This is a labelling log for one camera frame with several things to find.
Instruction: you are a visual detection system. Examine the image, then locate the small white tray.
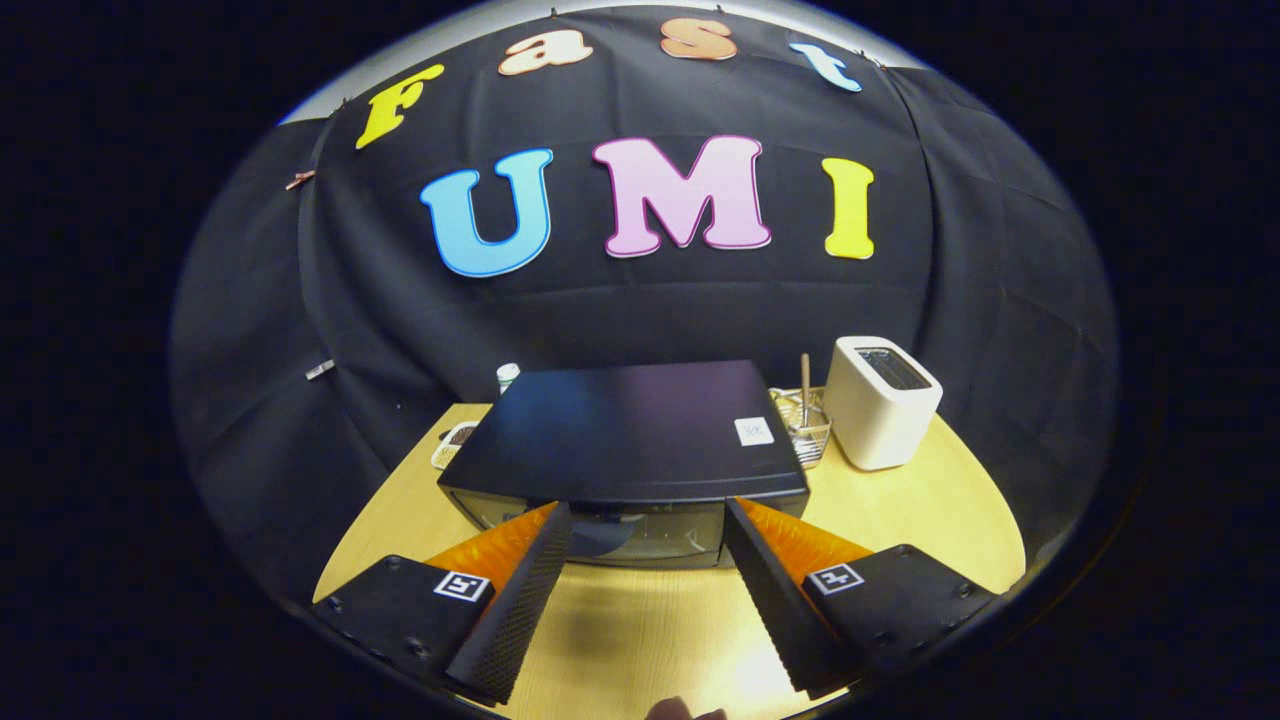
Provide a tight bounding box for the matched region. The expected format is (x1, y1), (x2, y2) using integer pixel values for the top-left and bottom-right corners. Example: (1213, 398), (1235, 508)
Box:
(430, 420), (482, 472)

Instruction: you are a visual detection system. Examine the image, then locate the black toaster oven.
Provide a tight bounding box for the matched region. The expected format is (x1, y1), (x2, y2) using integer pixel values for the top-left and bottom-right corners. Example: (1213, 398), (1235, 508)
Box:
(437, 360), (812, 572)

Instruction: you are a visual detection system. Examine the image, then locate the white toaster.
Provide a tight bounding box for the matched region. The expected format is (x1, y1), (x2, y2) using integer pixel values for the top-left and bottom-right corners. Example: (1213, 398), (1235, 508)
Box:
(823, 336), (944, 472)

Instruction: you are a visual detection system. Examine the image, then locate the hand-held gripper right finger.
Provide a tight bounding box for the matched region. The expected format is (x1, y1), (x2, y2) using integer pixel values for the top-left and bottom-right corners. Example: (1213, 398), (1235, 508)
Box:
(723, 498), (997, 701)

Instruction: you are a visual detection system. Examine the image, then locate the wire utensil holder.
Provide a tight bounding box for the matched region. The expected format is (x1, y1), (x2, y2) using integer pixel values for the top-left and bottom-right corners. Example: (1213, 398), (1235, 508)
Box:
(769, 387), (833, 470)

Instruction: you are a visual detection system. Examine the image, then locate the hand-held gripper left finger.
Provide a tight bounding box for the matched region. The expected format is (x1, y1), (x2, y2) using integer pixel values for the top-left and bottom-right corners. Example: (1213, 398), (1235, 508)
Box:
(312, 502), (573, 706)

